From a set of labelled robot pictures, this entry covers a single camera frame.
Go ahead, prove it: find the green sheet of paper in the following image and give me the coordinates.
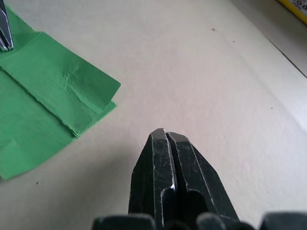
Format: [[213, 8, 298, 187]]
[[0, 4, 121, 181]]

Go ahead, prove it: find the yellow box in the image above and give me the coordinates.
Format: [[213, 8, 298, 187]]
[[276, 0, 307, 26]]

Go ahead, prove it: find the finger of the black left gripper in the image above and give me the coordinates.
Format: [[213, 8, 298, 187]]
[[0, 0, 14, 52]]

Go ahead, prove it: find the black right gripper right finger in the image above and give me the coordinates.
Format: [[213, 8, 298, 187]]
[[167, 131, 240, 224]]

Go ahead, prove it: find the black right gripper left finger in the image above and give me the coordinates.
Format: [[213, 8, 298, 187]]
[[128, 128, 177, 228]]

